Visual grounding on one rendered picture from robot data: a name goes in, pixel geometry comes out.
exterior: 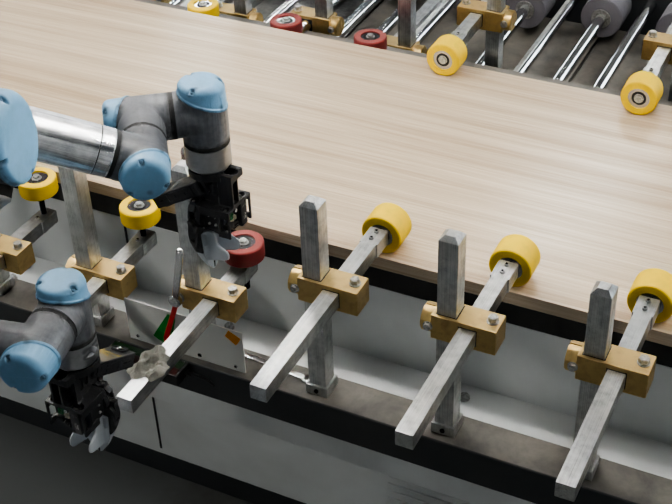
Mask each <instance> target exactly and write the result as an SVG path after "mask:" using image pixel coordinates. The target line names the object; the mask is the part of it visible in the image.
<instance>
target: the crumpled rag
mask: <svg viewBox="0 0 672 504"><path fill-rule="evenodd" d="M166 351H167V350H166V349H165V348H164V346H162V345H156V346H155V347H154V348H152V349H151V350H147V351H144V352H142V353H141V355H140V359H139V361H138V362H137V363H135V364H133V367H130V368H128V369H127V370H126V371H127V373H128V374H130V378H133V379H135V380H136V379H138V378H140V377H143V376H144V377H147V379H148V381H150V382H152V381H154V380H157V378H160V377H162V376H164V374H165V372H166V371H167V369H168V368H170V367H169V366H167V361H168V360H169V358H170V357H169V356H168V355H167V354H166Z"/></svg>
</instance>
